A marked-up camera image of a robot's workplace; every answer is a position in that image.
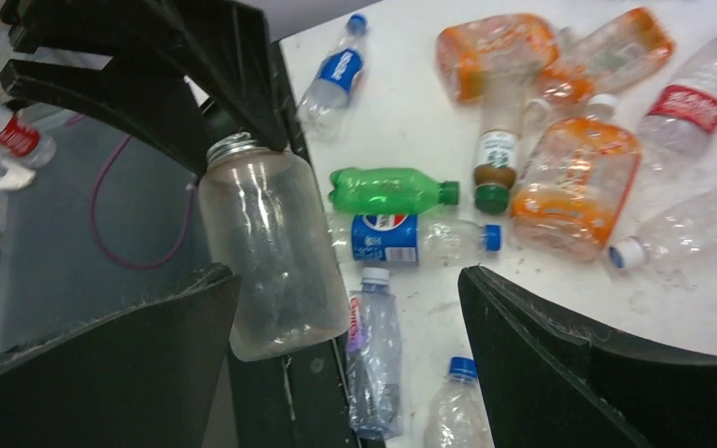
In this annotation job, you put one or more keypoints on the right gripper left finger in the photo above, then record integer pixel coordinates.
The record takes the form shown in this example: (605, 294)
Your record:
(144, 376)

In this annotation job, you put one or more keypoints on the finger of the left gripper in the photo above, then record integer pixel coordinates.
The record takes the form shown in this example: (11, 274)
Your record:
(221, 49)
(159, 110)

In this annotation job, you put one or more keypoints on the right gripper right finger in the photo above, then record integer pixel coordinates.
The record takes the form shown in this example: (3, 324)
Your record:
(551, 377)

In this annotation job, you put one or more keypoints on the Pepsi bottle lying right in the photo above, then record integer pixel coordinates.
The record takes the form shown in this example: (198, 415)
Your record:
(456, 414)

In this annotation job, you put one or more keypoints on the blue cap bottle left edge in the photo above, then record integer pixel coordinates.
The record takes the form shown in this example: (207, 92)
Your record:
(325, 102)

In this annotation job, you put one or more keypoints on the crushed Ganten water bottle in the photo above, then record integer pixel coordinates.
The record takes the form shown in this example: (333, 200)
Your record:
(373, 354)

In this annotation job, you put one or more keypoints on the red cap teal label bottle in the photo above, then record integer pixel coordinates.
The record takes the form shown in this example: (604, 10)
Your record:
(23, 142)

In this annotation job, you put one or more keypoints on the Pepsi bottle centre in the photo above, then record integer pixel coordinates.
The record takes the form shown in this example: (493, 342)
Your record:
(411, 238)

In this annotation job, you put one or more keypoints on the large orange crushed bottle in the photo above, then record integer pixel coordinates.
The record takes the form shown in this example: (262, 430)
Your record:
(575, 183)

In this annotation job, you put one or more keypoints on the green plastic bottle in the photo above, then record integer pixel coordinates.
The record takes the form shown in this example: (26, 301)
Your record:
(383, 191)

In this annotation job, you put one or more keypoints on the clear bottle white cap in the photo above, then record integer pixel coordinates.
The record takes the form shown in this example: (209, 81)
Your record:
(685, 233)

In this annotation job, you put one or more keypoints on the flat orange crushed bottle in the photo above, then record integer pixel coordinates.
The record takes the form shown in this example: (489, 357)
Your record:
(468, 53)

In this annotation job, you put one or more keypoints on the coffee bottle green cap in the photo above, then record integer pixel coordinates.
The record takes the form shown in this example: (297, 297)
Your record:
(501, 126)

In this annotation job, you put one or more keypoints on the red cap water bottle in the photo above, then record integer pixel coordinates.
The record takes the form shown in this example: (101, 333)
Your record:
(682, 120)

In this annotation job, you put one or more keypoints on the crushed orange label bottle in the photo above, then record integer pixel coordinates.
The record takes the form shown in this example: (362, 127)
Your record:
(617, 55)

